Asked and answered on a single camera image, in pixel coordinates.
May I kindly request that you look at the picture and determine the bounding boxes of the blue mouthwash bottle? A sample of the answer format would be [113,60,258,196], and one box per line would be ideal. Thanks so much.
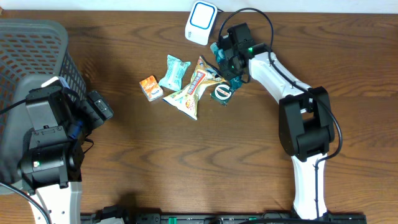
[210,42,243,92]

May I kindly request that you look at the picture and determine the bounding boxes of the small green round-logo box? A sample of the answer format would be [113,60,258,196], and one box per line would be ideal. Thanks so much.
[211,84,234,106]

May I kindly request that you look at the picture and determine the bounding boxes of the small orange packet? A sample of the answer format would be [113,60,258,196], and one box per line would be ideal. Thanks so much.
[139,75,164,101]

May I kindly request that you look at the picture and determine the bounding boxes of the teal snack pack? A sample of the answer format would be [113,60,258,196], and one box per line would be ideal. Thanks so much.
[159,55,191,91]

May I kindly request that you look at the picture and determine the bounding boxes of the yellow snack bag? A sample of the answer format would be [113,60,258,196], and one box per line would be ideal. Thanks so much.
[163,55,225,120]

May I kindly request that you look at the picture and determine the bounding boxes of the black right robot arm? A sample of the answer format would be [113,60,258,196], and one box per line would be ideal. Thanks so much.
[211,38,341,220]

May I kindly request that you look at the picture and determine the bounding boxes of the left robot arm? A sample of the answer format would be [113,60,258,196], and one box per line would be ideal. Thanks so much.
[18,85,113,223]

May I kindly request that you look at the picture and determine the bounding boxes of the white barcode scanner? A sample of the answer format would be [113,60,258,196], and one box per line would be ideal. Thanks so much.
[185,1,218,45]

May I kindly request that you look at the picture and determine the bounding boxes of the grey plastic mesh basket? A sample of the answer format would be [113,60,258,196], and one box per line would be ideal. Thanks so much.
[1,19,86,189]

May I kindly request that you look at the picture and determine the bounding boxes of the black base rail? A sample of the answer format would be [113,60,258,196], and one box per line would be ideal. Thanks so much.
[80,212,368,224]

